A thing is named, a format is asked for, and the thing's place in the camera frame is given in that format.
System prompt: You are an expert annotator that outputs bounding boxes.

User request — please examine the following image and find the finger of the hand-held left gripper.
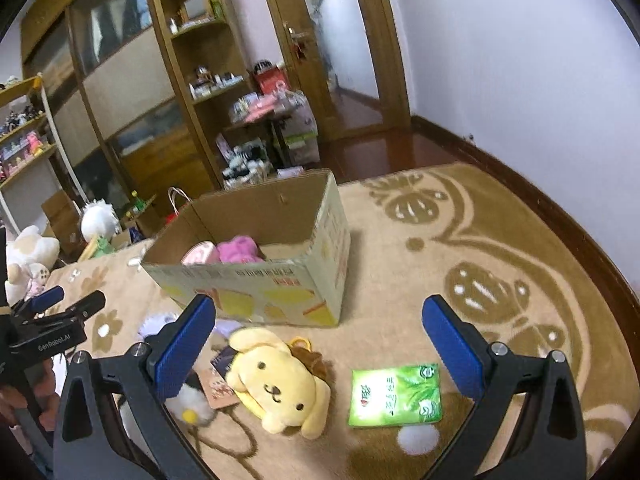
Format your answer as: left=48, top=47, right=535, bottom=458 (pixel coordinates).
left=49, top=290, right=107, bottom=322
left=11, top=285, right=66, bottom=317

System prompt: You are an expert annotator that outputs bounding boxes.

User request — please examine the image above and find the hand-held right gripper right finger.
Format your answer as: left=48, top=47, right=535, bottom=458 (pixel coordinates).
left=422, top=295, right=587, bottom=480

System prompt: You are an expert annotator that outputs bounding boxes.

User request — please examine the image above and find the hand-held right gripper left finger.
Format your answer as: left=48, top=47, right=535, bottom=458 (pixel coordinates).
left=52, top=294, right=217, bottom=480

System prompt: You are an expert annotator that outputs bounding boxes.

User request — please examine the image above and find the yellow dog plush toy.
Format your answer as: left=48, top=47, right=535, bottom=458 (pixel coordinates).
left=224, top=327, right=335, bottom=441

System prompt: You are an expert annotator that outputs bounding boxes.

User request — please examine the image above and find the printed cardboard box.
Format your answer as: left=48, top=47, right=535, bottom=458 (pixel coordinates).
left=140, top=169, right=352, bottom=328

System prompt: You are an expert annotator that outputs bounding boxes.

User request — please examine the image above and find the person's left hand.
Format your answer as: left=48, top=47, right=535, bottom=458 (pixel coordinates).
left=0, top=359, right=60, bottom=428

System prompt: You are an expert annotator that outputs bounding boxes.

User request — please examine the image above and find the white cat plush toy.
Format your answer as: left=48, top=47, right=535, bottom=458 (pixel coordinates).
left=4, top=225, right=62, bottom=306

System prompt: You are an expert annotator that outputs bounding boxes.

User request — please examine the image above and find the brown paper tag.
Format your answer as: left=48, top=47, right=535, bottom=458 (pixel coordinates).
left=192, top=355, right=242, bottom=409

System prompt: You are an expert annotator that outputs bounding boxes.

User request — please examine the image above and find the white fluffy plush toy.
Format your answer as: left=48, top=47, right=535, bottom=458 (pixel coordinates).
left=120, top=312, right=246, bottom=428

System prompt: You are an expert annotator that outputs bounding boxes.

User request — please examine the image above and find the green tissue packet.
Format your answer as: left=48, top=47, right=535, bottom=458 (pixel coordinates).
left=348, top=363, right=444, bottom=429

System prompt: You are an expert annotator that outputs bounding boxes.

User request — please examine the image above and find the plain brown cardboard box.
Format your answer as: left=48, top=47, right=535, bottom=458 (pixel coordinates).
left=40, top=190, right=85, bottom=257

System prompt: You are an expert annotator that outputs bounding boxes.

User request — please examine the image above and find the white round fluffy plush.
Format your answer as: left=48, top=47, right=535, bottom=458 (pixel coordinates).
left=80, top=200, right=122, bottom=243

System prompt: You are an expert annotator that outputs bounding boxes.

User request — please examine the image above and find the beige patterned rug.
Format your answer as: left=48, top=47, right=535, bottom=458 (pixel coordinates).
left=50, top=162, right=632, bottom=480

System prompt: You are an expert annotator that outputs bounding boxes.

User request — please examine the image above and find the pink round plush toy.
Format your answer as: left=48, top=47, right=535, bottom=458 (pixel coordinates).
left=181, top=242, right=221, bottom=266

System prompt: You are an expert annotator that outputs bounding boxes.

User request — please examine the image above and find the brown paper bag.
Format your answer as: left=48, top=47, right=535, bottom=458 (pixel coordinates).
left=164, top=187, right=195, bottom=223

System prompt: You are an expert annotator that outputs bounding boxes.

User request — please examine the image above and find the yellow shelf with figurines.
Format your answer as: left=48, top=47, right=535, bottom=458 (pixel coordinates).
left=0, top=75, right=59, bottom=192

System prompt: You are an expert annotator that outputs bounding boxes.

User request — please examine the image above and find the wooden wardrobe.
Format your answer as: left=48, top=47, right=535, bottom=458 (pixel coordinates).
left=20, top=0, right=226, bottom=223

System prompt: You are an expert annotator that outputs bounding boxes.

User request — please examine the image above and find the cluttered small table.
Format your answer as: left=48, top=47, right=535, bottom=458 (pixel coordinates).
left=227, top=89, right=322, bottom=173

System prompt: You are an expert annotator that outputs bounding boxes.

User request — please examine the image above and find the wooden corner shelf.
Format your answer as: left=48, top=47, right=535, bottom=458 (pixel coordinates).
left=144, top=0, right=273, bottom=188

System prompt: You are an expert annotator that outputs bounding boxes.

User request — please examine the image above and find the red box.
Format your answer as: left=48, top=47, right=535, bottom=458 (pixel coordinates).
left=252, top=67, right=289, bottom=94

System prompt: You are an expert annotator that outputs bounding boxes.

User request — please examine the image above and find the wooden door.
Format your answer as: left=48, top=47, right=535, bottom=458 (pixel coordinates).
left=255, top=0, right=346, bottom=143

